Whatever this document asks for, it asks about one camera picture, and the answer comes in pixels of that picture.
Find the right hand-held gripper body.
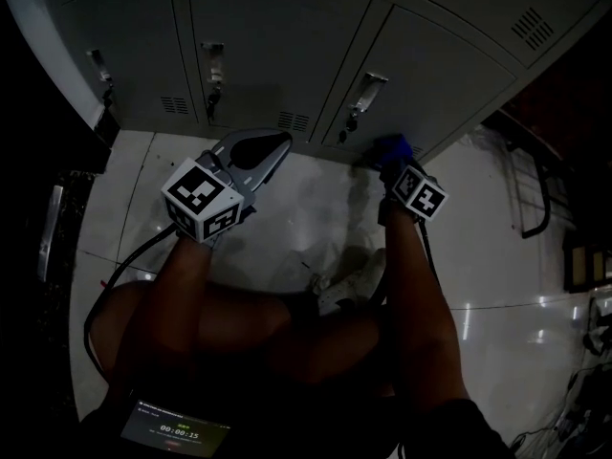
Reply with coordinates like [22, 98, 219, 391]
[377, 163, 450, 227]

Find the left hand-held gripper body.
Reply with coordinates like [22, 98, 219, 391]
[161, 128, 294, 245]

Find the blue cloth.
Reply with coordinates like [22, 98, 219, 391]
[366, 133, 413, 173]

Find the grey metal cabinet door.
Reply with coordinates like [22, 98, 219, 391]
[187, 0, 375, 143]
[57, 0, 200, 126]
[319, 4, 520, 163]
[403, 0, 609, 70]

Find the person's left forearm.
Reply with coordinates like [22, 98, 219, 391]
[112, 234, 216, 394]

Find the person's right forearm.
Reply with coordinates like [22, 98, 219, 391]
[382, 202, 473, 418]

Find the white shoe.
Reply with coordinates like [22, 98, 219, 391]
[309, 246, 388, 317]

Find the person's right leg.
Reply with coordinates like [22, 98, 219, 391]
[265, 311, 401, 391]

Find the dark wooden framed box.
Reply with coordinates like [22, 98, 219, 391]
[561, 229, 612, 295]

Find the phone with timer screen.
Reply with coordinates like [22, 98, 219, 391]
[119, 398, 231, 459]

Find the person's black clothing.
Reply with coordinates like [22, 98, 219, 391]
[78, 380, 520, 459]

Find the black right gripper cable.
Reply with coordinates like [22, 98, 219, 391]
[416, 217, 442, 284]

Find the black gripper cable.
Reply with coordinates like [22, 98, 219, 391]
[416, 217, 442, 284]
[82, 223, 179, 384]

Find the metal recessed door handle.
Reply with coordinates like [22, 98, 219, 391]
[352, 71, 389, 113]
[199, 41, 226, 85]
[85, 48, 114, 85]

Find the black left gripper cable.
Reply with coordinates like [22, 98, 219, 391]
[82, 223, 179, 384]

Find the black metal chair frame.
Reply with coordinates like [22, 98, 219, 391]
[501, 134, 565, 241]

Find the dark cabinet with metal handle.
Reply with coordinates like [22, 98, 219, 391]
[0, 78, 114, 429]

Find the tangle of black floor cables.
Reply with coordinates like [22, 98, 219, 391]
[509, 298, 612, 459]

